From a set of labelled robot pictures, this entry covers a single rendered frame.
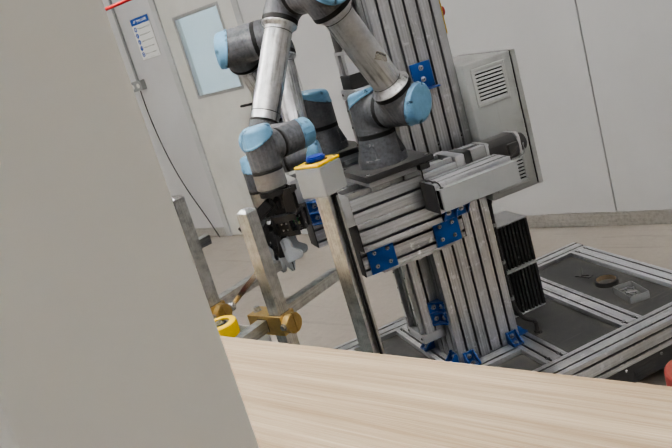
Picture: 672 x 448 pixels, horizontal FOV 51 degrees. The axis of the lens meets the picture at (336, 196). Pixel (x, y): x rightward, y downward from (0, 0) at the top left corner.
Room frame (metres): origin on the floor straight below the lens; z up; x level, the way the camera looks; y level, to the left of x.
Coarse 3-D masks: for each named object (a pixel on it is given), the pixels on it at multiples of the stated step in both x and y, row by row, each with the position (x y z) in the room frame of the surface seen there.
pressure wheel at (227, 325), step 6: (216, 318) 1.55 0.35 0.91; (222, 318) 1.54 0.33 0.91; (228, 318) 1.53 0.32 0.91; (234, 318) 1.52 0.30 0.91; (216, 324) 1.52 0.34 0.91; (222, 324) 1.51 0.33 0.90; (228, 324) 1.49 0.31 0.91; (234, 324) 1.50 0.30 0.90; (222, 330) 1.48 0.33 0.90; (228, 330) 1.49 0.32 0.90; (234, 330) 1.50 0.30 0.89; (228, 336) 1.48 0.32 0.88; (234, 336) 1.49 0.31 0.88
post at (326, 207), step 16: (320, 208) 1.42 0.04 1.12; (336, 208) 1.41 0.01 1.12; (336, 224) 1.40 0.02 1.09; (336, 240) 1.40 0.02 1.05; (336, 256) 1.41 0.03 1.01; (352, 256) 1.40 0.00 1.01; (352, 272) 1.40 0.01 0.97; (352, 288) 1.40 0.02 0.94; (352, 304) 1.41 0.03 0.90; (368, 304) 1.42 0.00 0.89; (352, 320) 1.42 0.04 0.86; (368, 320) 1.41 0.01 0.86; (368, 336) 1.40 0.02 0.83; (368, 352) 1.41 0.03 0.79; (384, 352) 1.42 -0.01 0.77
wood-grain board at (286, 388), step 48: (240, 384) 1.20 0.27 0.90; (288, 384) 1.14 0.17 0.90; (336, 384) 1.09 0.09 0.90; (384, 384) 1.05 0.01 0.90; (432, 384) 1.01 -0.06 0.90; (480, 384) 0.97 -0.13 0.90; (528, 384) 0.93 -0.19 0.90; (576, 384) 0.89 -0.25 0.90; (624, 384) 0.86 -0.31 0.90; (288, 432) 0.99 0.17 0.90; (336, 432) 0.95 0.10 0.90; (384, 432) 0.91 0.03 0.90; (432, 432) 0.88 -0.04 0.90; (480, 432) 0.85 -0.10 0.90; (528, 432) 0.82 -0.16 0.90; (576, 432) 0.79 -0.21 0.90; (624, 432) 0.77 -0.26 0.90
